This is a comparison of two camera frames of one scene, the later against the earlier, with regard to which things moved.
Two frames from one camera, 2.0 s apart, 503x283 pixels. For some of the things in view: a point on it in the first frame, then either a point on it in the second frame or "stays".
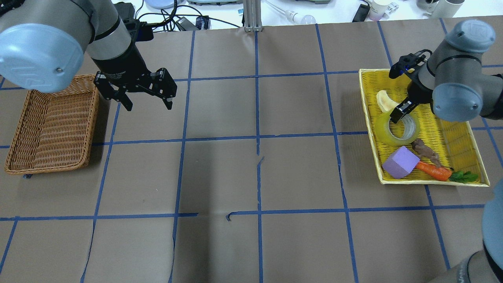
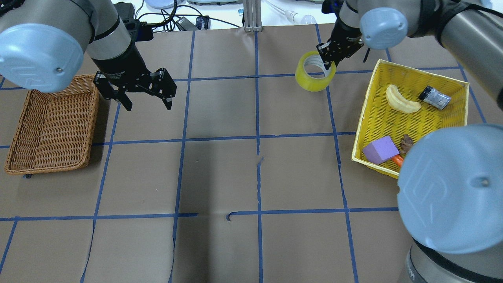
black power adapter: [186, 25] stays
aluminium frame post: [252, 16] stays
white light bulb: [296, 17] stays
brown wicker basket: [55, 130] stays
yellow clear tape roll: [412, 129] → [308, 82]
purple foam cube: [400, 162] → [380, 150]
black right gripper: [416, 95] → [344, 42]
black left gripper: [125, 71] stays
